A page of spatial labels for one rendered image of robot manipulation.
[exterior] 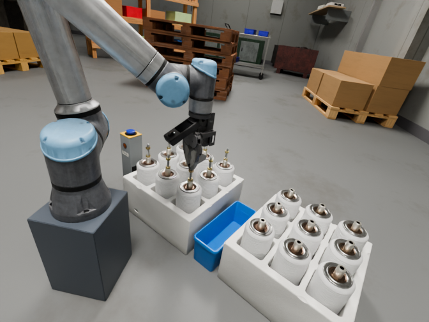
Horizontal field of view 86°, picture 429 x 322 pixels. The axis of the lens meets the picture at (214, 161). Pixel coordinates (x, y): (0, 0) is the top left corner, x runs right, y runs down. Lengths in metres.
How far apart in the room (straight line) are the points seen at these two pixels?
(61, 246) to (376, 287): 1.10
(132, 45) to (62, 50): 0.22
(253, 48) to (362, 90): 4.39
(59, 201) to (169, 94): 0.38
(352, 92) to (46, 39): 3.10
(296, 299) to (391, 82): 3.04
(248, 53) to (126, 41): 6.77
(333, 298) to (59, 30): 0.93
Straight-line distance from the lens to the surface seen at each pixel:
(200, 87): 0.69
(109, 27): 0.54
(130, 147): 1.11
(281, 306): 0.82
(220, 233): 1.06
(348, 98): 3.34
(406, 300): 1.23
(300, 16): 9.29
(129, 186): 1.05
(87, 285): 0.87
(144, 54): 0.54
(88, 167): 0.64
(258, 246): 0.77
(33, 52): 4.23
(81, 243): 0.72
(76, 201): 0.68
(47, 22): 0.70
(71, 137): 0.61
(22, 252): 1.12
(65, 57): 0.71
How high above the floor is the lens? 0.77
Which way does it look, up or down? 29 degrees down
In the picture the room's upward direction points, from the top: 8 degrees clockwise
